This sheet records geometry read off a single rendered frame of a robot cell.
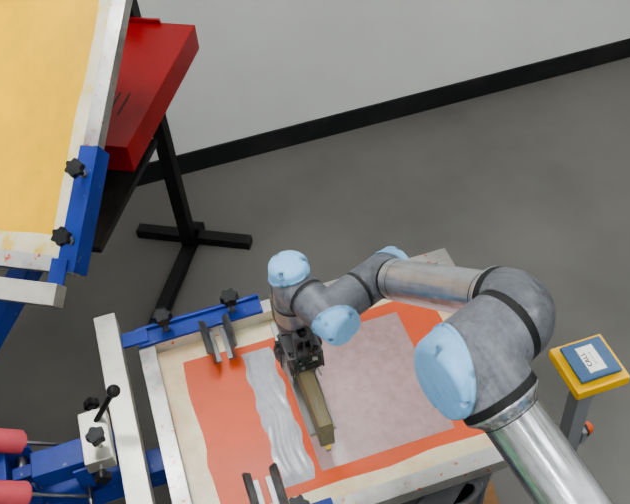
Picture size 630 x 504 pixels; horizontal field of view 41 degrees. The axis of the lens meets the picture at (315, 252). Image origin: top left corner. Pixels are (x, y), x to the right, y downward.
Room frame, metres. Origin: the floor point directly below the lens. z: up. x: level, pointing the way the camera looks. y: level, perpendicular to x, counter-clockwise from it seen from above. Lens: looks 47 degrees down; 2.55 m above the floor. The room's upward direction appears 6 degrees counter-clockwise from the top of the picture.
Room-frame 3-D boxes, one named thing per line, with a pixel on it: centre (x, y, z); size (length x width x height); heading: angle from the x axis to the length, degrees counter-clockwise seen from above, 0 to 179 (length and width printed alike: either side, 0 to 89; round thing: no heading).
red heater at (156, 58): (2.18, 0.61, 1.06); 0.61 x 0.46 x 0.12; 163
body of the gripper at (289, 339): (1.02, 0.05, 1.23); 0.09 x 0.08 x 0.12; 13
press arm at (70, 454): (0.93, 0.54, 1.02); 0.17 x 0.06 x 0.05; 103
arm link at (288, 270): (1.02, 0.05, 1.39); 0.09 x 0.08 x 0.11; 35
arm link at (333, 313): (0.95, -0.02, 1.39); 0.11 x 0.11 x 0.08; 35
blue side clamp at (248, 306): (1.28, 0.29, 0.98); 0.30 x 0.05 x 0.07; 103
